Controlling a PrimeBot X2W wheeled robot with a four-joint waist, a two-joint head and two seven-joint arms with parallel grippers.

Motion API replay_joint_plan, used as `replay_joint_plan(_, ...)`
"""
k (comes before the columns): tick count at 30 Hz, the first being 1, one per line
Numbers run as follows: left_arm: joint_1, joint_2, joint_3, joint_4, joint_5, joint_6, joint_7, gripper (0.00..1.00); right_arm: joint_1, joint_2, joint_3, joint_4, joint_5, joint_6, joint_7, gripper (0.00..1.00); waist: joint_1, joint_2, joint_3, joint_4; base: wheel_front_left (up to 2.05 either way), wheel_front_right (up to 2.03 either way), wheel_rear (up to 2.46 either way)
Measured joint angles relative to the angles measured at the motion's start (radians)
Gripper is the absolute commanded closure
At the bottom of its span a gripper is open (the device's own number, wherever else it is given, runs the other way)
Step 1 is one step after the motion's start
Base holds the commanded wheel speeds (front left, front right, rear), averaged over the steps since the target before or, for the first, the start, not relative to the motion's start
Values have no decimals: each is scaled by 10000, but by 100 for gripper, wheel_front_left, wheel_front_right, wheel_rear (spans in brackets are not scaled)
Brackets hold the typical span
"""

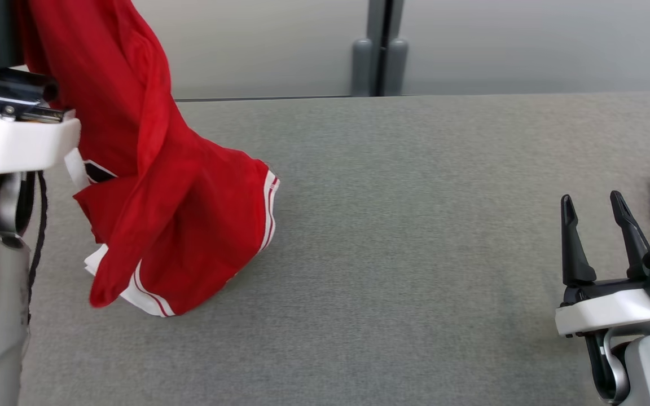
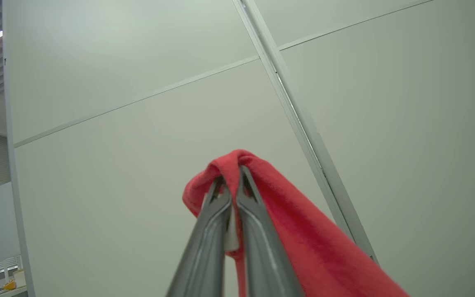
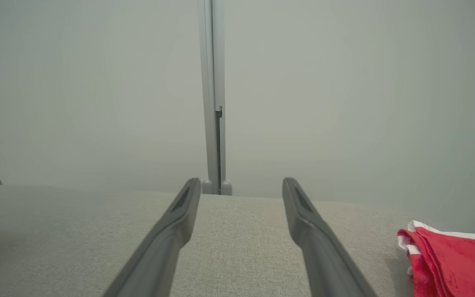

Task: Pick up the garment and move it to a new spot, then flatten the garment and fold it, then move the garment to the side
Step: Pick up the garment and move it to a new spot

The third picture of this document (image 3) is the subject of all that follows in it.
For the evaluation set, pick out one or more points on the white aluminium wall rail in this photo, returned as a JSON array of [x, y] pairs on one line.
[[210, 103]]

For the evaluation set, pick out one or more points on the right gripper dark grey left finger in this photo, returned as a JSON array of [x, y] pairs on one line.
[[159, 251]]

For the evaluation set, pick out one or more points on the red and white clothing pile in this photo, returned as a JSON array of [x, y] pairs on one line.
[[460, 264]]

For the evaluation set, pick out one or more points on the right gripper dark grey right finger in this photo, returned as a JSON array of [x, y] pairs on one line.
[[324, 255]]

